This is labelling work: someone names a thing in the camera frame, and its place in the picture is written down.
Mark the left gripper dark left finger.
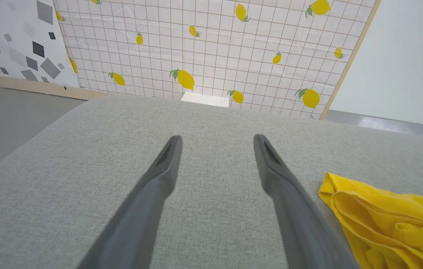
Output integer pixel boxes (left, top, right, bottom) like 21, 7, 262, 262
77, 135, 183, 269

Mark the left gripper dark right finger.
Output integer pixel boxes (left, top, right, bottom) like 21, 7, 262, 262
253, 134, 359, 269

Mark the yellow T-shirt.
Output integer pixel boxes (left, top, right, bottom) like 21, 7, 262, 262
318, 172, 423, 269

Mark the small white box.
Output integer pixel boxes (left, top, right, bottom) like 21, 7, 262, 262
180, 92, 231, 108

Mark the lemon print grid panel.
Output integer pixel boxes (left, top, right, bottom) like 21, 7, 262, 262
53, 0, 382, 121

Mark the grey terrazzo print panel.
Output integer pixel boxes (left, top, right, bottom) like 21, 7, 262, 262
0, 0, 107, 101

